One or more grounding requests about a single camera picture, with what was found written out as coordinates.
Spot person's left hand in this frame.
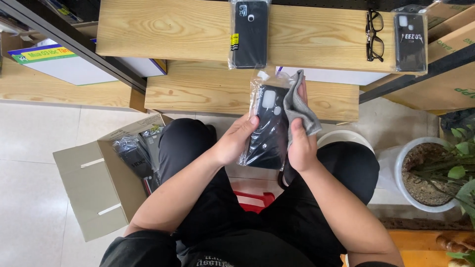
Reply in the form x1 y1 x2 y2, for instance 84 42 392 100
213 114 260 167

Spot person's right hand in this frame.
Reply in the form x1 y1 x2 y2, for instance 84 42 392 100
288 77 320 175

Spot black phone case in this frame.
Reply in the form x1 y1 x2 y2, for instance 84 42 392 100
237 69 297 171

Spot grey cleaning cloth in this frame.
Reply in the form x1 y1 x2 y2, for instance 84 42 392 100
283 70 323 149

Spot white round basin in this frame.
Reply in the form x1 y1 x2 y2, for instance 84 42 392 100
316 129 376 155

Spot low wooden shelf board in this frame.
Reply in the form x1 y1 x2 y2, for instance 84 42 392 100
144 60 360 123

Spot red plastic stool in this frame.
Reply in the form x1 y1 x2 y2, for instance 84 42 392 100
233 190 276 214

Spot person's black shorts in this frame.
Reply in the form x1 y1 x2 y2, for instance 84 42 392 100
159 118 381 267

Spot grey case packet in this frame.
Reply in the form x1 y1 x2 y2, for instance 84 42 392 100
140 125 165 172

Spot plain white box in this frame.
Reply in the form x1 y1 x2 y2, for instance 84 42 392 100
275 66 391 87

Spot black printed case packet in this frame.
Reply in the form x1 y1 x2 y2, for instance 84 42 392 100
112 135 156 181

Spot white plant pot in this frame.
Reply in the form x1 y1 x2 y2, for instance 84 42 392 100
394 137 463 213

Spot black case with yellow sticker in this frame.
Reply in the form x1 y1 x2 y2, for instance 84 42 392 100
228 0 271 70

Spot white box with purple edge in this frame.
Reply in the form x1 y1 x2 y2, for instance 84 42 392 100
114 57 167 78

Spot light wooden shelf board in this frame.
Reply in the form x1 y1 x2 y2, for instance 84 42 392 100
96 0 428 75

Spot brown door mat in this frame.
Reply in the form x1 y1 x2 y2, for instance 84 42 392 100
379 217 473 231

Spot black metal rack bar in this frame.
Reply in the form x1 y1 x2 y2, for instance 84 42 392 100
359 44 475 104

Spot person's black printed shirt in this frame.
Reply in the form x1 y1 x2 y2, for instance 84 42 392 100
99 230 309 267

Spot black framed glasses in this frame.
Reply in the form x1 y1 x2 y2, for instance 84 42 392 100
365 9 385 63

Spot open cardboard box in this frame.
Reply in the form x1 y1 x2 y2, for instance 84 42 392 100
52 113 175 243

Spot orange wooden board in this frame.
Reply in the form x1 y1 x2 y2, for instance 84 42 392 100
386 229 475 267

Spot black case with white print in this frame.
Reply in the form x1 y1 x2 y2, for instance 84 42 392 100
392 5 428 73

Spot green potted plant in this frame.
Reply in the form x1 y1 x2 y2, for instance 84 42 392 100
410 124 475 227

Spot stack of brown cartons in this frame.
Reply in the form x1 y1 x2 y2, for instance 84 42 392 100
361 0 475 112

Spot white box with colourful label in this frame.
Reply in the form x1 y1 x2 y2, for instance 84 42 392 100
7 38 120 87

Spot wide wooden shelf board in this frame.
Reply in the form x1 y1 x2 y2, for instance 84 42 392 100
0 55 147 113

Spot black metal rack frame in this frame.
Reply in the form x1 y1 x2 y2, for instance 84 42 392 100
0 0 147 94

